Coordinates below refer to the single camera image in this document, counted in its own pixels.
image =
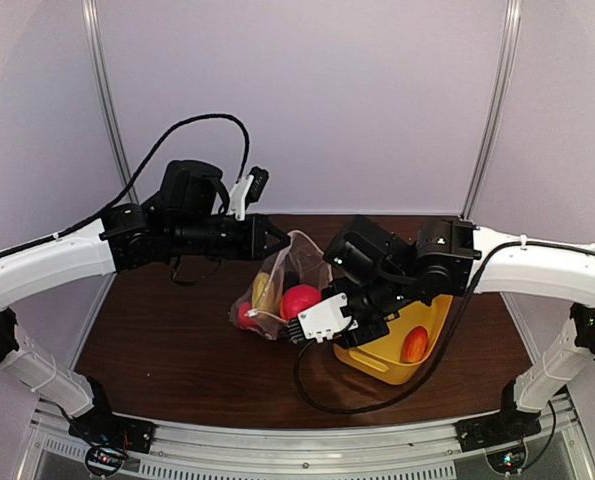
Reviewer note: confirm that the red toy strawberry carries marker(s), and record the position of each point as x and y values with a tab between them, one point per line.
297	299

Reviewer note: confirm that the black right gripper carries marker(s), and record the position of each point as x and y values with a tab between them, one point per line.
374	333

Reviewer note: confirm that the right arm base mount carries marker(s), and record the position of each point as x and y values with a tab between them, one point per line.
502	437

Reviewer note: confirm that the front aluminium rail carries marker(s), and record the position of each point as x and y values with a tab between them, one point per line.
426	450

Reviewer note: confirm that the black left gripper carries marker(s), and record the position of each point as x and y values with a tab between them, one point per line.
253	242

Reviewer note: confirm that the orange red toy mango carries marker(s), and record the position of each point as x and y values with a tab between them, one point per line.
414	346

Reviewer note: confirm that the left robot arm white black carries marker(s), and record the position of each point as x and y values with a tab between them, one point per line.
192	214

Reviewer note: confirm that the left aluminium frame post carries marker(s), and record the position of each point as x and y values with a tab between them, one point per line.
109	115

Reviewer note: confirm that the clear zip top bag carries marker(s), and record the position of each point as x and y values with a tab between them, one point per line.
302	256

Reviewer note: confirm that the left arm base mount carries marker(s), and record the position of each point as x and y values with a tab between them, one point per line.
110	439

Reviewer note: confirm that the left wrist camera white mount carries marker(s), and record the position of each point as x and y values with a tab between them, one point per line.
247	191

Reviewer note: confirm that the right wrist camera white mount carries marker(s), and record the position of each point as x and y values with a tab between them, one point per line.
321	322

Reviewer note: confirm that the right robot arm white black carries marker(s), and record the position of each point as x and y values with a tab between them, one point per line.
383	273

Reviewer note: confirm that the aluminium frame post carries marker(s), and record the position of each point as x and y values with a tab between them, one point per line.
109	115
504	70

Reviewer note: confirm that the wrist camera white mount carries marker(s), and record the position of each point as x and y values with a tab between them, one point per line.
247	191
321	322

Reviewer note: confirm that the yellow plastic basket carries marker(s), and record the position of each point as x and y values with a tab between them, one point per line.
381	359

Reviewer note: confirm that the right aluminium frame post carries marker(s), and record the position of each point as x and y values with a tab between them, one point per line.
504	70

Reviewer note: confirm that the purple toy eggplant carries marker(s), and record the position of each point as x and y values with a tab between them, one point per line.
290	280

